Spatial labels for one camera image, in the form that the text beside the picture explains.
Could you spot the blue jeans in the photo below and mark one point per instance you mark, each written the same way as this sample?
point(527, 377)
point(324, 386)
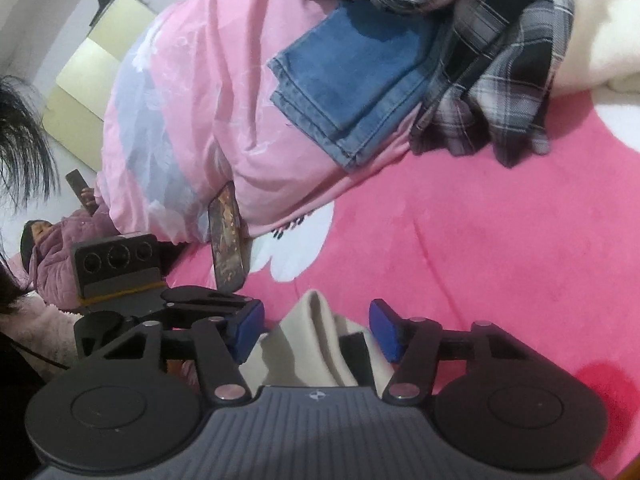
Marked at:
point(350, 75)

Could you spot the person's dark hair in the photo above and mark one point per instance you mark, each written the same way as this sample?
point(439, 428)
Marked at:
point(22, 140)

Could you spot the black white plaid shirt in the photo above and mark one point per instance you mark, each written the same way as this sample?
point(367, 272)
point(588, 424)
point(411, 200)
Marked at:
point(500, 60)

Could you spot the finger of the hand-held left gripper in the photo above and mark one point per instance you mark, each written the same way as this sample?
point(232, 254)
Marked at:
point(210, 296)
point(175, 316)

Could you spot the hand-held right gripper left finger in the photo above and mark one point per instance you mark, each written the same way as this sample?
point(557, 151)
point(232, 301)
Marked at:
point(250, 332)

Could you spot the white fleece garment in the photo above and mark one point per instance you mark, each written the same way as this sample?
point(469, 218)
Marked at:
point(605, 35)

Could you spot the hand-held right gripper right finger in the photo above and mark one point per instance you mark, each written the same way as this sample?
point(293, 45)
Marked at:
point(385, 332)

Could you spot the person's left forearm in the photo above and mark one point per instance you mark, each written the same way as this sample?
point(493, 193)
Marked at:
point(45, 330)

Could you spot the beige zip jacket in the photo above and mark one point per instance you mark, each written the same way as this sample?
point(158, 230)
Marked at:
point(300, 350)

